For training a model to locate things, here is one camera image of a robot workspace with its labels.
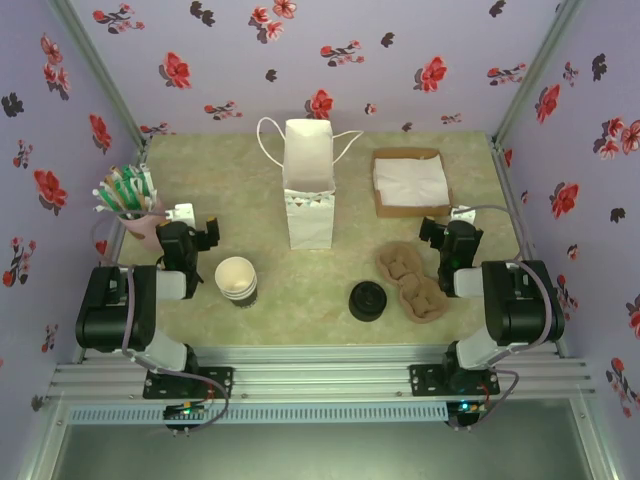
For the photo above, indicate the paper cup stack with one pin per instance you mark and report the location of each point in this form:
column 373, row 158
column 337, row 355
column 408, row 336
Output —
column 235, row 280

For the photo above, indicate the brown pulp cup carrier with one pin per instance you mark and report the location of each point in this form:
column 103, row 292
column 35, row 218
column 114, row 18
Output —
column 387, row 262

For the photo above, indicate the black cup lid stack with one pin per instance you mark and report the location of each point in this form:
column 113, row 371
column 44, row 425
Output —
column 367, row 300

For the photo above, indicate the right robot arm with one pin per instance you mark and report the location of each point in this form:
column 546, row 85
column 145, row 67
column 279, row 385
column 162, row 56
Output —
column 525, row 310

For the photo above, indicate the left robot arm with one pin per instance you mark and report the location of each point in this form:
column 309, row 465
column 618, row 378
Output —
column 115, row 310

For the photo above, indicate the brown cardboard napkin tray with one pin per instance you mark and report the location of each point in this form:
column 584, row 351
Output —
column 400, row 211

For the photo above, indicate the pink straw holder cup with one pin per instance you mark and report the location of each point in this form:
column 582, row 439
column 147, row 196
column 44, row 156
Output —
column 140, row 232

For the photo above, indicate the white napkin stack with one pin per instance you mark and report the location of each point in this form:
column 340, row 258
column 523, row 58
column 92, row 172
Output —
column 410, row 180

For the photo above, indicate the white green wrapped straw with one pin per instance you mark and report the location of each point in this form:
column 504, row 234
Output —
column 105, row 209
column 154, row 196
column 107, row 200
column 133, row 182
column 148, row 182

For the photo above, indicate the right controller board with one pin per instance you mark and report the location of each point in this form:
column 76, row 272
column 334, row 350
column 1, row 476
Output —
column 467, row 410

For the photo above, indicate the controller board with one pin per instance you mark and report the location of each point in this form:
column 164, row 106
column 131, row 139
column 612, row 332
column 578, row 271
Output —
column 467, row 410
column 185, row 412

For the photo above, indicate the left controller board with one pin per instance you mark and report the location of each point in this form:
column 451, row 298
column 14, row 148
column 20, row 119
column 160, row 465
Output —
column 185, row 412

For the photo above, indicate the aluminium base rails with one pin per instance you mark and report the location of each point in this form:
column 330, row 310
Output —
column 320, row 372

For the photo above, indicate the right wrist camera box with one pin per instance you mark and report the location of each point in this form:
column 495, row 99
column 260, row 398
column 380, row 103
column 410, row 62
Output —
column 465, row 215

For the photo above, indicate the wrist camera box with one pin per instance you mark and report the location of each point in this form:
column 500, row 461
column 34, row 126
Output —
column 182, row 212
column 465, row 215

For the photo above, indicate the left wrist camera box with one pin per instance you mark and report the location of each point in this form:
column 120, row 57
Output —
column 182, row 212

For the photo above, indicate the right aluminium side rail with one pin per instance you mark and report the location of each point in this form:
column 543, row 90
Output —
column 507, row 175

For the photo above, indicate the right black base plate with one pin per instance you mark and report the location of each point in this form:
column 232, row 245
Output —
column 425, row 380

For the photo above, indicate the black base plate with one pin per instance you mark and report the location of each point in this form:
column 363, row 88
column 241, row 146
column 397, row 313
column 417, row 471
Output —
column 425, row 380
column 220, row 382

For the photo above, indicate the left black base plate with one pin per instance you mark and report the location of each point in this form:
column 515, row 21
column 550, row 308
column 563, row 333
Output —
column 220, row 382

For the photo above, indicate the left aluminium corner post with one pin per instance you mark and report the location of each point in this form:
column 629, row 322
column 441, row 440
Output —
column 100, row 65

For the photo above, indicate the aluminium corner post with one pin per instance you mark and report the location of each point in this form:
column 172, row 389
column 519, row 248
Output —
column 100, row 65
column 540, row 60

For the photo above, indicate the right aluminium corner post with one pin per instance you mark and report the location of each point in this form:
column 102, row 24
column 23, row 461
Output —
column 540, row 60

